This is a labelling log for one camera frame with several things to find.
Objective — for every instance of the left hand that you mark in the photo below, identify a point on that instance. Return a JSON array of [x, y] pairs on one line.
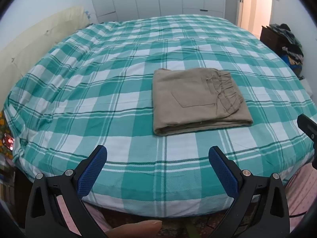
[[142, 229]]

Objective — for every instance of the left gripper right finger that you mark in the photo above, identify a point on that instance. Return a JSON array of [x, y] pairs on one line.
[[271, 217]]

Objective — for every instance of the cream padded headboard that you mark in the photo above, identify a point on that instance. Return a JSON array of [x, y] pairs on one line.
[[30, 46]]

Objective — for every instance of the white door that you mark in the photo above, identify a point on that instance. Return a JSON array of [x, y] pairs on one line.
[[252, 15]]

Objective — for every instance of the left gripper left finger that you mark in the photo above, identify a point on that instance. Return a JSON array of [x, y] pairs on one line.
[[44, 217]]

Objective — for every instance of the teal white plaid bedspread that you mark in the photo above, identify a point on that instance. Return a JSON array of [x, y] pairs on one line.
[[95, 88]]

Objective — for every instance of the pink dotted mat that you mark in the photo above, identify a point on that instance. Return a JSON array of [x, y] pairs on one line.
[[300, 193]]

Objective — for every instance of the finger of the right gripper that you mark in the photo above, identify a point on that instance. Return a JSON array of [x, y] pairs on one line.
[[308, 126]]

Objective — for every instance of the pile of clothes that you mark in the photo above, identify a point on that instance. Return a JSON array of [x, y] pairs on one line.
[[291, 49]]

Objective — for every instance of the dark wooden nightstand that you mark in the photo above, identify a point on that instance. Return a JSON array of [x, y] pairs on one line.
[[272, 40]]

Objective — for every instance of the khaki pants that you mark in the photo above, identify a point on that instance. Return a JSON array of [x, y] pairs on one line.
[[196, 99]]

